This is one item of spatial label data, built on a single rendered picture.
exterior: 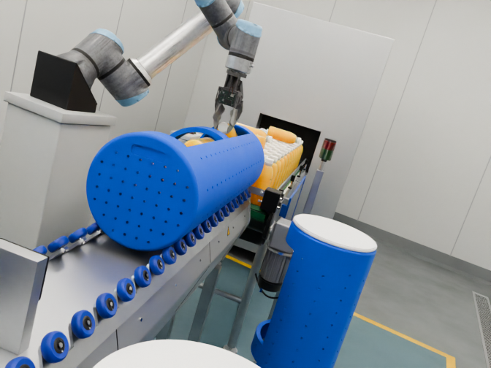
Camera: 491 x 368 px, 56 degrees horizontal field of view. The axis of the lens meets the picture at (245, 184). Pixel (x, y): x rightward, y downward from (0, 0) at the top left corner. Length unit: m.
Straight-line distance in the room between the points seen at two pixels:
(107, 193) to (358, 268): 0.76
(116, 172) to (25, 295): 0.45
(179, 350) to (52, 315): 0.31
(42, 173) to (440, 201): 4.82
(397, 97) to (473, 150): 1.06
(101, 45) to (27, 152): 0.54
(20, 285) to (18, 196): 1.38
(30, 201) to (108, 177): 0.97
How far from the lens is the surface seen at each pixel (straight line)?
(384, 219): 6.03
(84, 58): 2.08
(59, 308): 0.93
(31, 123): 2.04
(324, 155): 2.27
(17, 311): 0.78
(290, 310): 1.48
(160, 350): 0.66
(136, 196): 1.11
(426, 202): 5.97
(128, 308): 0.96
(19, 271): 0.75
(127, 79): 2.15
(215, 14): 1.68
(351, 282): 1.46
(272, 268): 2.13
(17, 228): 2.15
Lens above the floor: 1.40
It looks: 12 degrees down
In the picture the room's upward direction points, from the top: 17 degrees clockwise
